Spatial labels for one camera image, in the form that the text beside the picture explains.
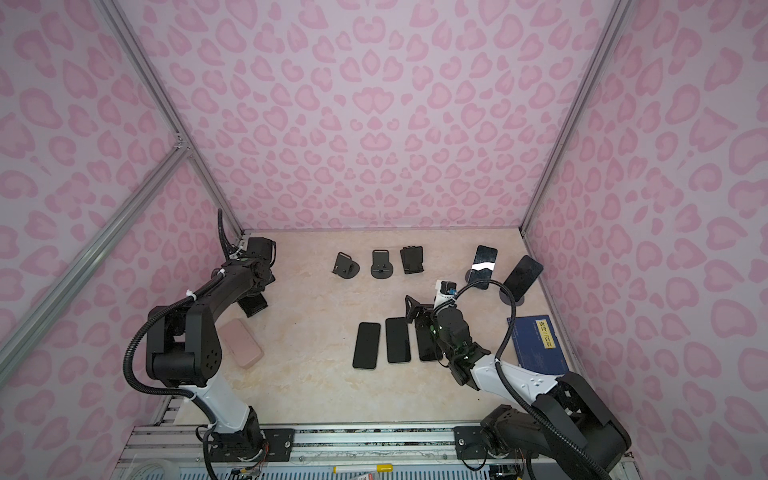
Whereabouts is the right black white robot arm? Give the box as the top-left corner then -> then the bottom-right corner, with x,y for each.
405,296 -> 632,479

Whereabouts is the black phone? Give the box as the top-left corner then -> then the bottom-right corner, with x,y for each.
469,245 -> 498,284
237,293 -> 268,318
385,317 -> 411,364
352,322 -> 381,370
504,255 -> 544,297
414,321 -> 443,362

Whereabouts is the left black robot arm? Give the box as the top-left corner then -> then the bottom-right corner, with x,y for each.
146,237 -> 276,458

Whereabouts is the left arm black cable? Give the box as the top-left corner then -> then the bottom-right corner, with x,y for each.
122,208 -> 241,427

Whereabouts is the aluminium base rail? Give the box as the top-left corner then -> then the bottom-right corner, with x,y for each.
110,419 -> 637,480

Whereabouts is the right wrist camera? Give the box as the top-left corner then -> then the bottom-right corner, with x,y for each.
433,280 -> 457,308

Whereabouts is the black folding phone stand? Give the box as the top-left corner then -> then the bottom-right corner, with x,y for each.
400,246 -> 424,275

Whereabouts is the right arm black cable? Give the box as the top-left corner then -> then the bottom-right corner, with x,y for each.
443,279 -> 613,480

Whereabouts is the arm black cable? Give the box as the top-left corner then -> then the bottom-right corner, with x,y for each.
443,279 -> 613,480
122,208 -> 241,427

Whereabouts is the blue book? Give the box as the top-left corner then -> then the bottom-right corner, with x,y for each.
512,315 -> 569,376

